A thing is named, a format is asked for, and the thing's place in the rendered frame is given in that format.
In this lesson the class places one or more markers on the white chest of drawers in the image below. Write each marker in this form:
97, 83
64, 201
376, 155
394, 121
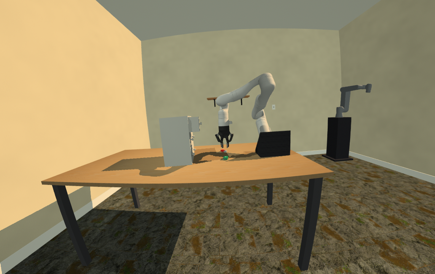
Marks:
175, 141

